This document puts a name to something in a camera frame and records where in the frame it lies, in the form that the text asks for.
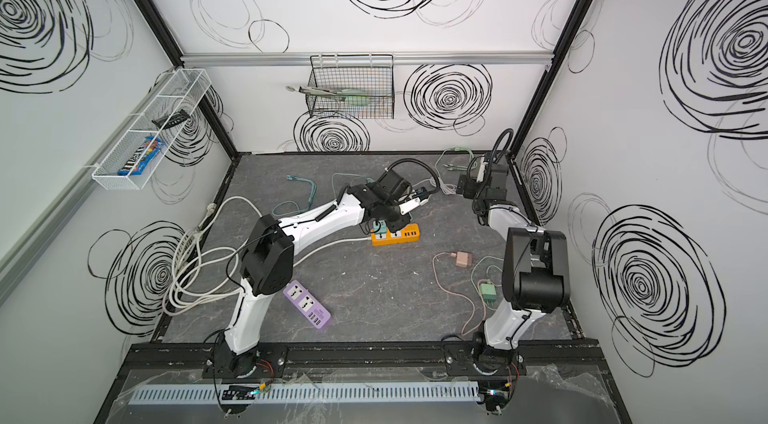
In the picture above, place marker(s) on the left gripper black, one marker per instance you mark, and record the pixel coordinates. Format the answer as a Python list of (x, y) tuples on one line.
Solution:
[(389, 208)]

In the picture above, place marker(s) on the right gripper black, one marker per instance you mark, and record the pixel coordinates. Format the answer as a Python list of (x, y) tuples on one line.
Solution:
[(470, 187)]

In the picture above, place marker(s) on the orange power strip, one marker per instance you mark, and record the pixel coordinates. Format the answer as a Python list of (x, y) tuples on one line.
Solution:
[(382, 236)]

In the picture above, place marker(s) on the pink plug adapter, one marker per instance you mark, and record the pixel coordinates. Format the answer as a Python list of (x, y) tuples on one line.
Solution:
[(463, 259)]

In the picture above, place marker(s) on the purple power strip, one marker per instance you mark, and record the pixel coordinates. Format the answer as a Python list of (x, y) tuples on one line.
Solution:
[(307, 304)]

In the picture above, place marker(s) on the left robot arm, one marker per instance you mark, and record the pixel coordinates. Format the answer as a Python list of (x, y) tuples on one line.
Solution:
[(270, 251)]

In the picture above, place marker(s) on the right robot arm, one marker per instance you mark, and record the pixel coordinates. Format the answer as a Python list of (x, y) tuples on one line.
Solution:
[(535, 272)]

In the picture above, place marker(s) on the metal tongs in basket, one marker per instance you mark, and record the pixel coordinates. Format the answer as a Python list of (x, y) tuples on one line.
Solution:
[(353, 97)]

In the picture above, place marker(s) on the blue candy packet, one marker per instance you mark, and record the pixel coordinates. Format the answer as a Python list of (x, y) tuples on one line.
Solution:
[(142, 156)]

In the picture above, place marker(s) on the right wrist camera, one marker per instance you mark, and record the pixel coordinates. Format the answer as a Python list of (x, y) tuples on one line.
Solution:
[(480, 169)]

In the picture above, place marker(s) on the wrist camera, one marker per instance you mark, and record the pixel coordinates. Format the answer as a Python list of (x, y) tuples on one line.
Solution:
[(480, 169), (412, 201)]

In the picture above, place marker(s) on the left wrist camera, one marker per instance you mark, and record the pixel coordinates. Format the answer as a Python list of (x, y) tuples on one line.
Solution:
[(412, 201)]

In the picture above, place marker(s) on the black wire wall basket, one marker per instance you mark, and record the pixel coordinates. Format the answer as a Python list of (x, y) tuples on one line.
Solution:
[(372, 73)]

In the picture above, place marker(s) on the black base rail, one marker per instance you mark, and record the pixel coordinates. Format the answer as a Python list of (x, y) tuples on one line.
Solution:
[(453, 357)]

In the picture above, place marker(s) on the grey slotted cable duct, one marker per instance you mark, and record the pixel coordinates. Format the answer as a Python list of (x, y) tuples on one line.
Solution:
[(336, 393)]

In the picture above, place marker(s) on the white wire wall basket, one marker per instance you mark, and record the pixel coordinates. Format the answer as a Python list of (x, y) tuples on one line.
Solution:
[(175, 90)]

